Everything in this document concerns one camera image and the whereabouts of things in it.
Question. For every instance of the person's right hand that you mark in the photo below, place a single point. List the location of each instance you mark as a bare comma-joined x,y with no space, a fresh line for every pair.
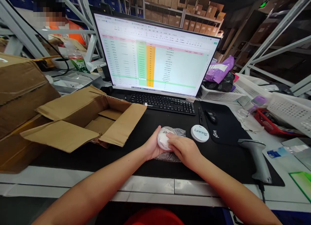
183,148

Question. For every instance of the person's left hand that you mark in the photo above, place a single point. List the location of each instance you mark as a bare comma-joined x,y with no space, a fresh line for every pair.
153,147

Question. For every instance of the person's right fingers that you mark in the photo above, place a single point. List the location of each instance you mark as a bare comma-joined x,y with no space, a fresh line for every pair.
174,141

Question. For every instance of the round white container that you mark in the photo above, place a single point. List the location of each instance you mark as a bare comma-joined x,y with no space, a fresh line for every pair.
166,138

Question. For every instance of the clear bubble wrap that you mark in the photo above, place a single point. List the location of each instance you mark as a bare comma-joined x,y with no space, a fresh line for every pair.
170,157

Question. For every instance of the round white lid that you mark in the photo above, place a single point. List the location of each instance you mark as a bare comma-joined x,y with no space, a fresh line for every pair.
200,133

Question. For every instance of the black pen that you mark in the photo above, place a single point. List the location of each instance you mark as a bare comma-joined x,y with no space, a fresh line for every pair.
200,115

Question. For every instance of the black desk mat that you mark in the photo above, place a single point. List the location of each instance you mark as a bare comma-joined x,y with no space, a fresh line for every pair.
136,147

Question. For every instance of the black keyboard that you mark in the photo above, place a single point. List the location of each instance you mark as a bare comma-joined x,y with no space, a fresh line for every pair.
162,103

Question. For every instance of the black computer mouse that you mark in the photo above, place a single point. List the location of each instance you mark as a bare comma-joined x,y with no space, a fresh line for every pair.
211,116

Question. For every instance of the black mouse pad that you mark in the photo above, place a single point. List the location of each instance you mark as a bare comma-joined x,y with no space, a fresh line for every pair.
223,123

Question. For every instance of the black plastic bag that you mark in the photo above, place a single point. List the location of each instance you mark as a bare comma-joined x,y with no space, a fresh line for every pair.
222,82

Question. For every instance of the red round stool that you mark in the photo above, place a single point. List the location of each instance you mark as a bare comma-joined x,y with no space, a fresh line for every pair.
153,216

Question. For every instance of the grey barcode scanner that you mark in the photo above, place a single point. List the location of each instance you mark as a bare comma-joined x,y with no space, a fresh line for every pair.
257,157

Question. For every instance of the purple plastic bag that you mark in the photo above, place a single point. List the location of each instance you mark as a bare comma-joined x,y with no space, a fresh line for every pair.
220,68

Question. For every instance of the computer monitor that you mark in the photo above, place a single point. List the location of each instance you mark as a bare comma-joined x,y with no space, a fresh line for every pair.
155,57

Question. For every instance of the open cardboard box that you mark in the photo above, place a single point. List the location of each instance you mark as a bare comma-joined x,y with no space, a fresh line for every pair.
87,120

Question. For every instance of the small purple bottle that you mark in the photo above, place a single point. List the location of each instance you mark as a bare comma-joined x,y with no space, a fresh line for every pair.
256,104

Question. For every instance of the red plastic basket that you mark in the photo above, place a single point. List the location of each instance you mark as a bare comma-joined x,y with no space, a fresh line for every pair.
269,121

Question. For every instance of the clear plastic packet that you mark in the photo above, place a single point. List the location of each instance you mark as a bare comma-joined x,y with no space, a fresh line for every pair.
289,149

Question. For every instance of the metal tray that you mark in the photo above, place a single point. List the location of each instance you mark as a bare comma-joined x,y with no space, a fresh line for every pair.
75,82

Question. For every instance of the large white perforated basket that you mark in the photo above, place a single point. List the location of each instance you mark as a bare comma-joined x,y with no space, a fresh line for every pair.
289,110

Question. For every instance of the shelf of cardboard boxes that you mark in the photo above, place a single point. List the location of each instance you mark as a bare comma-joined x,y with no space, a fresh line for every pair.
184,13

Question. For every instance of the green label plastic bottle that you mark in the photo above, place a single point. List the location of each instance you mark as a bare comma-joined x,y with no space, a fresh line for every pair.
77,56

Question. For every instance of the green transparent sheet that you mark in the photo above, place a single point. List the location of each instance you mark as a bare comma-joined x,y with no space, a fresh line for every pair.
302,183

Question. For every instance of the grey metal rack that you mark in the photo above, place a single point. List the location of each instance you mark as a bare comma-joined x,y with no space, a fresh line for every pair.
279,40

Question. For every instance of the large closed cardboard box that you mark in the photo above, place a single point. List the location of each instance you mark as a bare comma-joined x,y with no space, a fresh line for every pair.
21,108

